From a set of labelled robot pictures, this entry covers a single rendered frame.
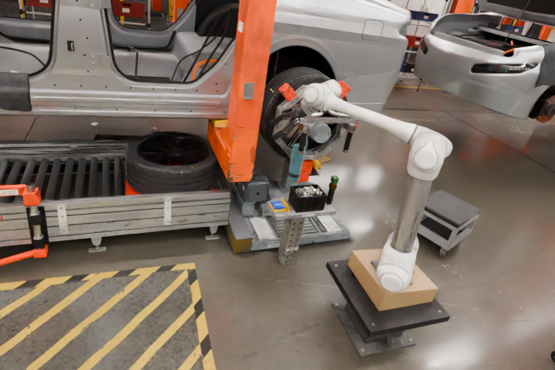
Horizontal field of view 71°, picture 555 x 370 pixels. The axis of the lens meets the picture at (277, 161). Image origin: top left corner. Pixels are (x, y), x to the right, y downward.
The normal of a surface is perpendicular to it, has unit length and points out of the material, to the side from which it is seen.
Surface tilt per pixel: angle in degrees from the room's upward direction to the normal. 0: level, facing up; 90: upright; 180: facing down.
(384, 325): 0
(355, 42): 90
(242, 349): 0
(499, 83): 89
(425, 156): 80
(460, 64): 86
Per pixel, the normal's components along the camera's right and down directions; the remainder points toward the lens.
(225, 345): 0.15, -0.88
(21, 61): 0.37, -0.12
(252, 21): 0.35, 0.47
